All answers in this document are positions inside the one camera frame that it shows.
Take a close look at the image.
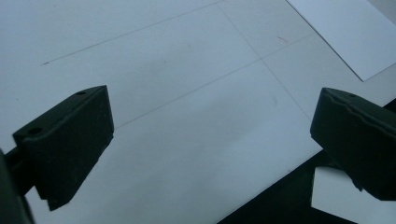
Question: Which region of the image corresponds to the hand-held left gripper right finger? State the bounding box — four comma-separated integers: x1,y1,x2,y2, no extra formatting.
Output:
309,87,396,202

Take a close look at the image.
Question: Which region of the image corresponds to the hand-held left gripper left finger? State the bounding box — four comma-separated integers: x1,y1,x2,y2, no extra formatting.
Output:
12,85,115,212

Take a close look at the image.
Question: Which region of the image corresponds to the white paper sheet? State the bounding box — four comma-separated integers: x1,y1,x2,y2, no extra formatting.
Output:
286,0,396,82

